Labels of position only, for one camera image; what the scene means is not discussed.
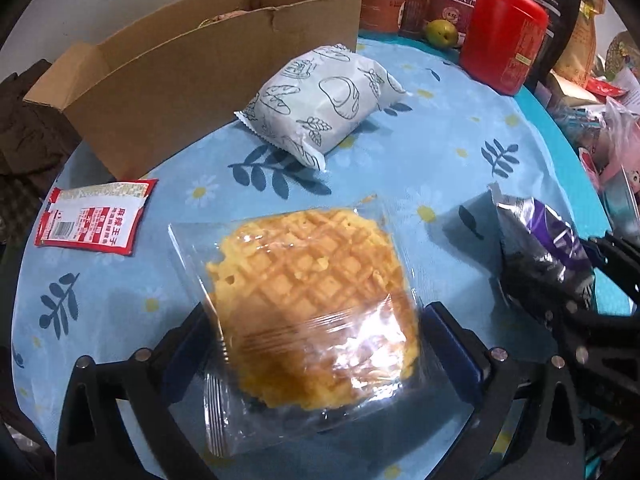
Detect silver purple chip bag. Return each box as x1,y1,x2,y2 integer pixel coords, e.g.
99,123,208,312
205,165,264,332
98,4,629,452
489,183,596,308

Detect waffle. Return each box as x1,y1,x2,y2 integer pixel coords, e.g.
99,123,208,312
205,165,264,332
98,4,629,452
168,195,446,458

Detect brown green nut packets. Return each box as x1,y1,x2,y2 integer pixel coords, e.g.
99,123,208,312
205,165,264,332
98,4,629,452
198,10,248,29

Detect blue floral tablecloth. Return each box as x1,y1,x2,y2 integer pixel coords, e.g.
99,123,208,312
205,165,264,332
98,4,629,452
12,39,608,444

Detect red white sachet packet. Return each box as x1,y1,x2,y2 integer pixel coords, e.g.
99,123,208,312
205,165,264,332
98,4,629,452
35,179,157,257

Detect orange kraft snack bag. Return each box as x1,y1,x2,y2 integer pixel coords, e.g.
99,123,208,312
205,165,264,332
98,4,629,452
553,0,605,88

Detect red cylindrical canister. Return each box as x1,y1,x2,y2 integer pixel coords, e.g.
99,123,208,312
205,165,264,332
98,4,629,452
459,0,548,96

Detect brown jacket pile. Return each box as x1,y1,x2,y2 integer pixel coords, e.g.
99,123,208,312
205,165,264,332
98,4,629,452
1,60,80,197

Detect black stand-up pouch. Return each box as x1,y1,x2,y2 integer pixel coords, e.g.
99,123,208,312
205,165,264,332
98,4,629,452
525,0,582,92

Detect open cardboard box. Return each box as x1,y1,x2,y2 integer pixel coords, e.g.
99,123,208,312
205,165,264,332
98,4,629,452
26,0,361,180

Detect yellow green pear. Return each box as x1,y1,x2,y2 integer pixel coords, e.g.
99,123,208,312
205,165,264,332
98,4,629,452
423,18,459,50

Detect white bread-print snack bag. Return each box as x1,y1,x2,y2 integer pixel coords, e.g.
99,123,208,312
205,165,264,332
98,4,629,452
235,44,407,171

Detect clear jar brown contents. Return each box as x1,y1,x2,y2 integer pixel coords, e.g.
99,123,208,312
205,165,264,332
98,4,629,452
399,0,430,38

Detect clear jar orange label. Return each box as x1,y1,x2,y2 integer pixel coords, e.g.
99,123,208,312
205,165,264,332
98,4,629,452
359,0,406,35

